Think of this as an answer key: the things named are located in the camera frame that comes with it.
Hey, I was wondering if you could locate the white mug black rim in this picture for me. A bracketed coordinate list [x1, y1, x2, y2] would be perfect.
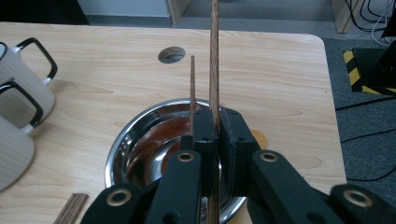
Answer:
[0, 79, 45, 191]
[0, 36, 59, 126]

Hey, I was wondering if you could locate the carved wooden trivet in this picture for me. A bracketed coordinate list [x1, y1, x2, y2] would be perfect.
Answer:
[251, 128, 269, 151]

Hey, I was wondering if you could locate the row of wooden chopsticks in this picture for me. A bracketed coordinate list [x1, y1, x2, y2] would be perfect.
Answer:
[52, 192, 91, 224]

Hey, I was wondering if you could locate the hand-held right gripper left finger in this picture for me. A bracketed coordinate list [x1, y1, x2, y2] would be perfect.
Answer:
[180, 106, 219, 198]

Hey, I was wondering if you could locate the black desk power cable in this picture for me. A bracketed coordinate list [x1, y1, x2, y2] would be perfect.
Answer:
[345, 0, 394, 45]

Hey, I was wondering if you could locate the stainless steel bowl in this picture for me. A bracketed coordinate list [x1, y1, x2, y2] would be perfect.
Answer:
[104, 97, 250, 224]

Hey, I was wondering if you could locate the black stand base striped edge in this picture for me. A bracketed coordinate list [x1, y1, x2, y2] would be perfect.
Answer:
[343, 39, 396, 96]

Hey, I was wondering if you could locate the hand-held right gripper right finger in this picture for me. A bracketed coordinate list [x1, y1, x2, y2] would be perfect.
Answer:
[219, 106, 262, 198]

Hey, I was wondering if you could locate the white cabinet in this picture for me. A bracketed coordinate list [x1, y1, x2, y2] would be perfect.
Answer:
[77, 0, 171, 19]

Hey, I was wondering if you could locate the grey table cable grommet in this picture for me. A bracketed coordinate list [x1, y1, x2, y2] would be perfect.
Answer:
[157, 46, 187, 64]

